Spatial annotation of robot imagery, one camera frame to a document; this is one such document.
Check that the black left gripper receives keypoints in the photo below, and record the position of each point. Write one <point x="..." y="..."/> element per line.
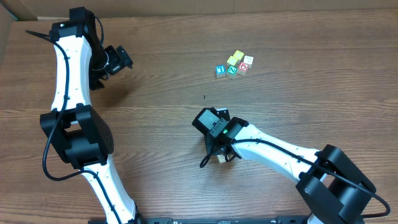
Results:
<point x="120" y="59"/>

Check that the wooden block with red drawing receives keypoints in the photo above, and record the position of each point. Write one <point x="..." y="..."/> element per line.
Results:
<point x="221" y="158"/>

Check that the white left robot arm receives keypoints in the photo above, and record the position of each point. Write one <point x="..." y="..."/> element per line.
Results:
<point x="79" y="135"/>

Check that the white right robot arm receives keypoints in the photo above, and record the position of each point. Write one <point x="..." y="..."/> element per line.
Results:
<point x="332" y="186"/>

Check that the blue letter block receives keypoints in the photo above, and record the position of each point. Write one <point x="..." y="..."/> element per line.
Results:
<point x="220" y="71"/>

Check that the green letter Z block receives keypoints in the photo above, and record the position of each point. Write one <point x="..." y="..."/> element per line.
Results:
<point x="231" y="72"/>

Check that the red bordered block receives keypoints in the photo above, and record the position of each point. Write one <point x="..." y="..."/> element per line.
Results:
<point x="243" y="68"/>

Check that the yellow block middle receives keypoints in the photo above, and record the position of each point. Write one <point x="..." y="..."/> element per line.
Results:
<point x="231" y="61"/>

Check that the yellow block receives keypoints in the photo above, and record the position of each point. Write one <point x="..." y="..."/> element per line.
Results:
<point x="239" y="55"/>
<point x="231" y="61"/>

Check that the white block red print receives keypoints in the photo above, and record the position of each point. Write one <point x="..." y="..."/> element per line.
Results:
<point x="248" y="60"/>

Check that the yellow block top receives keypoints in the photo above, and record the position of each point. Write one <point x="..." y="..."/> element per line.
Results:
<point x="239" y="55"/>

